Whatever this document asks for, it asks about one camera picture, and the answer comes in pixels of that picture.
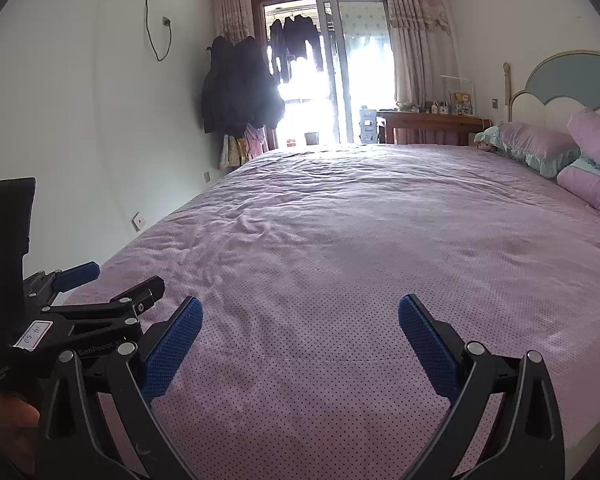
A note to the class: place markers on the person's left hand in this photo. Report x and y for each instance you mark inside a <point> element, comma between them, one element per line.
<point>10,425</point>

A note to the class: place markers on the folded purple quilt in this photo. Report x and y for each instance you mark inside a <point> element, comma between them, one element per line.
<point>595,192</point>
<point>597,132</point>

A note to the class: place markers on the dark hanging coat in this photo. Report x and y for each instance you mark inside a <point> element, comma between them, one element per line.
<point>260,90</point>
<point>220,90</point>

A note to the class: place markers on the grey plastic drawer unit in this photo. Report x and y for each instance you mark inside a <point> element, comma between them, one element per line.
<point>370,125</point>

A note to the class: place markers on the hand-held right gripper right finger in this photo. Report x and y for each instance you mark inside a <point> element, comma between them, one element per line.
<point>425,340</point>

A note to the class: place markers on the sliding glass balcony door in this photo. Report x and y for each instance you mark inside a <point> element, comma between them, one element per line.
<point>365,60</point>

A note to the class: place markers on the clear acrylic box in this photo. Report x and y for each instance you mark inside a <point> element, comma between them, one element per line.
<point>455,82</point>

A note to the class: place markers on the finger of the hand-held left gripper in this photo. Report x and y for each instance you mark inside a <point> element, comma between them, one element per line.
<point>77,272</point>
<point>140,295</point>

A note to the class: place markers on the wooden desk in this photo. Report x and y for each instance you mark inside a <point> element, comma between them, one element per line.
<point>430,127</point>

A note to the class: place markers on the brass bedpost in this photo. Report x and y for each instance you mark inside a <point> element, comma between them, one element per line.
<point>506,95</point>

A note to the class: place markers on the purple pillow with green frill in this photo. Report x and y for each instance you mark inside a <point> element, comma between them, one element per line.
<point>535,147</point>

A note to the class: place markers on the bed with purple sheet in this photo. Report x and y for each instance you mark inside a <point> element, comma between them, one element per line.
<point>330,235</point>

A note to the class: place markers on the pink patterned curtain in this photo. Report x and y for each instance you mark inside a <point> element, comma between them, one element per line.
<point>415,35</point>
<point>232,10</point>

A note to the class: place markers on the dark clothes on balcony line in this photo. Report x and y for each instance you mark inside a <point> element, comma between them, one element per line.
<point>295,40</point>

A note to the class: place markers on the yellow picture frame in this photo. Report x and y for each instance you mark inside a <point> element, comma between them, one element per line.
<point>461,103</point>

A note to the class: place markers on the row of small bottles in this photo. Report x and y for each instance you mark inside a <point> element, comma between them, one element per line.
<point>425,107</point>

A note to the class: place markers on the colourful hanging clothes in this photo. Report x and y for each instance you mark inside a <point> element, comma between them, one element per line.
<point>240,147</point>

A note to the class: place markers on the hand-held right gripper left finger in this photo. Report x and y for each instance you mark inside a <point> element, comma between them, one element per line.
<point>175,345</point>

